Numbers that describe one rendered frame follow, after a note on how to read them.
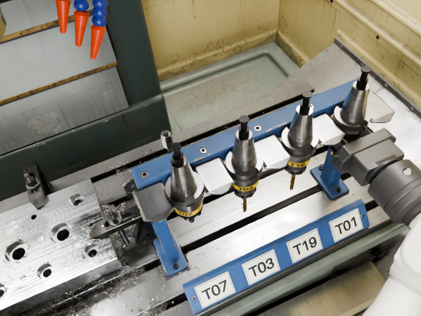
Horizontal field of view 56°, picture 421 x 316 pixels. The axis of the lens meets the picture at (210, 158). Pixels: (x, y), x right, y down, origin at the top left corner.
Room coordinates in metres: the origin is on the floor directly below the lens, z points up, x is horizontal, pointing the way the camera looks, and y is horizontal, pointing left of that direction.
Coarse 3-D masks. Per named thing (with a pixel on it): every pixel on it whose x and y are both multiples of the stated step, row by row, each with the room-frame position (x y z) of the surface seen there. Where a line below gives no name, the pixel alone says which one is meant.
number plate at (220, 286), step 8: (208, 280) 0.30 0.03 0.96; (216, 280) 0.30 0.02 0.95; (224, 280) 0.30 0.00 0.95; (200, 288) 0.29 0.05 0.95; (208, 288) 0.29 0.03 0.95; (216, 288) 0.29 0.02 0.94; (224, 288) 0.29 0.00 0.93; (232, 288) 0.29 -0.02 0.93; (200, 296) 0.28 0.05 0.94; (208, 296) 0.28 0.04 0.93; (216, 296) 0.28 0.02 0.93; (224, 296) 0.28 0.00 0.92; (208, 304) 0.26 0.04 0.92
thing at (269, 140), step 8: (272, 136) 0.45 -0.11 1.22; (256, 144) 0.44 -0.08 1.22; (264, 144) 0.44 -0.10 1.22; (272, 144) 0.43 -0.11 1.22; (280, 144) 0.43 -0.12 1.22; (264, 152) 0.42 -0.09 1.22; (272, 152) 0.42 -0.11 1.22; (280, 152) 0.41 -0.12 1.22; (288, 152) 0.41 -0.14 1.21; (264, 160) 0.40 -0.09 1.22; (272, 160) 0.40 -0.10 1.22; (280, 160) 0.40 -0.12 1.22; (288, 160) 0.40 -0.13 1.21; (272, 168) 0.38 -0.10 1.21; (280, 168) 0.38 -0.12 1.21
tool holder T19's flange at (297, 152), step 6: (282, 138) 0.44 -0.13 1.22; (288, 144) 0.42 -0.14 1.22; (312, 144) 0.42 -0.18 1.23; (288, 150) 0.42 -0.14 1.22; (294, 150) 0.41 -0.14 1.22; (300, 150) 0.41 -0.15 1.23; (306, 150) 0.42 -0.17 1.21; (312, 150) 0.42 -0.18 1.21; (294, 156) 0.41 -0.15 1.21; (300, 156) 0.41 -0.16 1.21
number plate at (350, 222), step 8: (344, 216) 0.41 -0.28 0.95; (352, 216) 0.41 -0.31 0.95; (336, 224) 0.40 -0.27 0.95; (344, 224) 0.40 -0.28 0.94; (352, 224) 0.40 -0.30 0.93; (360, 224) 0.40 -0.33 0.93; (336, 232) 0.39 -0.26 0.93; (344, 232) 0.39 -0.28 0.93; (352, 232) 0.39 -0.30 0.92; (336, 240) 0.37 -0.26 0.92
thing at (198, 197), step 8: (168, 184) 0.37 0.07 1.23; (200, 184) 0.36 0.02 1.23; (168, 192) 0.35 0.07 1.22; (200, 192) 0.34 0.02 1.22; (176, 200) 0.34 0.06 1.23; (184, 200) 0.33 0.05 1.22; (192, 200) 0.34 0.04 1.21; (200, 200) 0.34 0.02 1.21; (176, 208) 0.33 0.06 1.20; (184, 208) 0.33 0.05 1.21
